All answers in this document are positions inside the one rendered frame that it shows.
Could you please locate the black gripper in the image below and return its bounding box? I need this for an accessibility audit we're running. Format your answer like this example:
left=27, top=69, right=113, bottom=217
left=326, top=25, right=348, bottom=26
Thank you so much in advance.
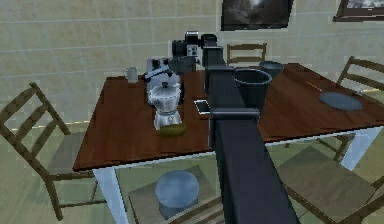
left=143, top=39, right=202, bottom=83

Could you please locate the white mug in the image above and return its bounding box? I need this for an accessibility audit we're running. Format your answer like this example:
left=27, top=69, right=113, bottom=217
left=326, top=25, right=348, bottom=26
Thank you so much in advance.
left=123, top=66, right=139, bottom=84

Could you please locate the silver moka pot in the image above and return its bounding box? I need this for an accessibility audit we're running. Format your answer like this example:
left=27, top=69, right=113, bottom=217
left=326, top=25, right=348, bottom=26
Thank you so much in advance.
left=148, top=81, right=184, bottom=131

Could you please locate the white mobile phone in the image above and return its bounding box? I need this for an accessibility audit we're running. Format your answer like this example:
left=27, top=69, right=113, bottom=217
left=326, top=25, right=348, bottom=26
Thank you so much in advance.
left=193, top=98, right=212, bottom=116

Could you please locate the brown table with white legs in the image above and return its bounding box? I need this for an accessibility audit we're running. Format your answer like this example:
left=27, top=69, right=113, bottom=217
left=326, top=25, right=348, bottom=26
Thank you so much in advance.
left=72, top=62, right=384, bottom=224

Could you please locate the brown wooden chair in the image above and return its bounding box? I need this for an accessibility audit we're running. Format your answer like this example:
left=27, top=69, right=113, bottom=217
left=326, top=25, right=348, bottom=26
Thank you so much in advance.
left=315, top=55, right=384, bottom=164
left=0, top=82, right=108, bottom=222
left=226, top=42, right=268, bottom=66
left=128, top=164, right=225, bottom=224
left=276, top=145, right=384, bottom=224

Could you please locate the large dark grey pot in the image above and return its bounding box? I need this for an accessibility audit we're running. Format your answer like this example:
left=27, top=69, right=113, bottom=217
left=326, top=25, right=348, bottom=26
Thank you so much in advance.
left=233, top=68, right=274, bottom=112

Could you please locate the small dark grey pot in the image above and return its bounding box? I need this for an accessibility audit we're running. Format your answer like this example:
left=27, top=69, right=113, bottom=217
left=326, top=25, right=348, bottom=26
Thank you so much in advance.
left=259, top=60, right=285, bottom=80

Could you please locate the dark framed painting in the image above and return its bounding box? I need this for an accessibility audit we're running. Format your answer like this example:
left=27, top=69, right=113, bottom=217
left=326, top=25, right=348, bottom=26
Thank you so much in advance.
left=220, top=0, right=295, bottom=32

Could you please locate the blue grey round stool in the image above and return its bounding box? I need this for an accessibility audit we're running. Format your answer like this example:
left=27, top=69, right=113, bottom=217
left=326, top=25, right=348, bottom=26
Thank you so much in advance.
left=154, top=169, right=201, bottom=219

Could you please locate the thin brown pencil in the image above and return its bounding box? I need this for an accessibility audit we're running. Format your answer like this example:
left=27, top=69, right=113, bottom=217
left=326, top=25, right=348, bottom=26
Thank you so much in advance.
left=305, top=80, right=324, bottom=93

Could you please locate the grey round plate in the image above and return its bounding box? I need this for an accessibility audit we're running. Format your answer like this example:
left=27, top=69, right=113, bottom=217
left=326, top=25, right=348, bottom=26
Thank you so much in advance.
left=318, top=91, right=364, bottom=112

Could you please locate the brown framed window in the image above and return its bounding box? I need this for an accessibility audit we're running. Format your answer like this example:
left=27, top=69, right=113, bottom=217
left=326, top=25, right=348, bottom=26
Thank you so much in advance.
left=332, top=0, right=384, bottom=23

